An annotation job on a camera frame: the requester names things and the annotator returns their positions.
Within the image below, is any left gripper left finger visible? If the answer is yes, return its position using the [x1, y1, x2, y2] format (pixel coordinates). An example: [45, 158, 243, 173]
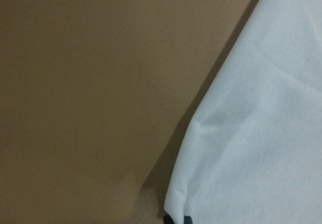
[163, 216, 174, 224]

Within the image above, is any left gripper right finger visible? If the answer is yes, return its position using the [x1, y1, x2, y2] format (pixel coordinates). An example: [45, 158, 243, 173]
[184, 217, 193, 224]

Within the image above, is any light blue t-shirt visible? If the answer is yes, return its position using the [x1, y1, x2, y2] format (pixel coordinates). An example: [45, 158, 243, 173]
[165, 0, 321, 223]

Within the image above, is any brown table cover sheet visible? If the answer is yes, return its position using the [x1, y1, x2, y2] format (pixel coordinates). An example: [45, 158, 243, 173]
[1, 0, 258, 223]

